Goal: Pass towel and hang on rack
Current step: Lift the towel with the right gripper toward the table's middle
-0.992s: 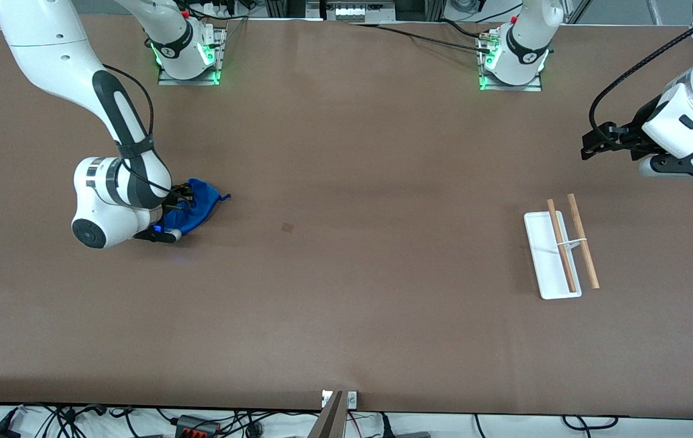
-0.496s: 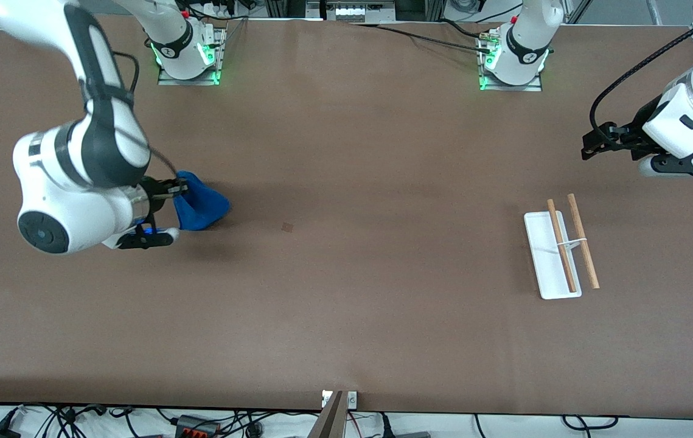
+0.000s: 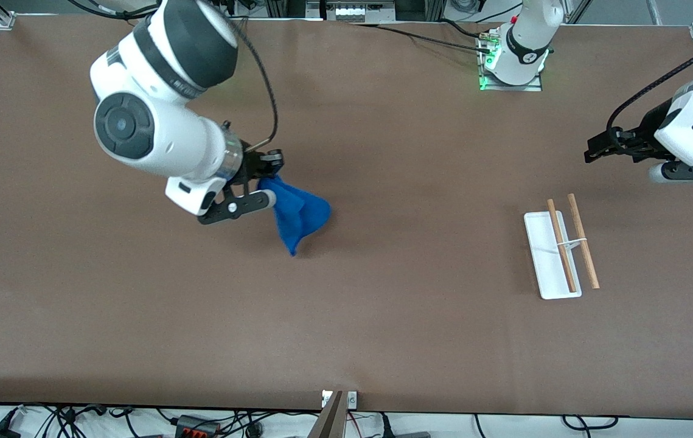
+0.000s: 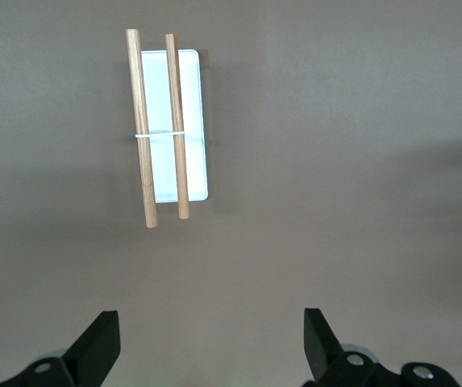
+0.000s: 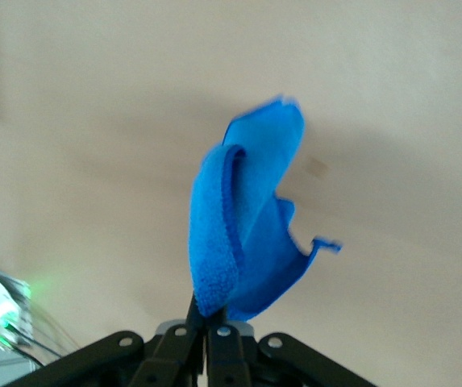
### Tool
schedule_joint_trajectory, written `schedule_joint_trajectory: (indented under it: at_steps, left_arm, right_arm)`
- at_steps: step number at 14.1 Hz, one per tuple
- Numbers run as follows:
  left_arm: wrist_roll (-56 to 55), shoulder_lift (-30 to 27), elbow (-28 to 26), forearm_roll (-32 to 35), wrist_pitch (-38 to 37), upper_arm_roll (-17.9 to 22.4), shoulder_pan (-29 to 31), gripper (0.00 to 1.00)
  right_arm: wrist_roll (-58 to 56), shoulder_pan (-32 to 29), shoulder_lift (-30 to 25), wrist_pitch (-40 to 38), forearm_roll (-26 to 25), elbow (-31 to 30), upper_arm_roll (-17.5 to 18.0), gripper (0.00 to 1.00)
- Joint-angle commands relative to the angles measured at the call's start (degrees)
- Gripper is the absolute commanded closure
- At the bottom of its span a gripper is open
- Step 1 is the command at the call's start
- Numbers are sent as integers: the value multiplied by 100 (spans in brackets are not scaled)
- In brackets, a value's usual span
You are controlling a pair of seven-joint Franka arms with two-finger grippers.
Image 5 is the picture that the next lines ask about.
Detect blue microfibre towel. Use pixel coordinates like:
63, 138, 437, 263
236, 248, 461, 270
187, 94, 343, 324

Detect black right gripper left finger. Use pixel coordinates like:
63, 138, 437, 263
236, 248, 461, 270
15, 295, 206, 387

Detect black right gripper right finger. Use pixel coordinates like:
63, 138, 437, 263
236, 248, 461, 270
205, 309, 377, 387

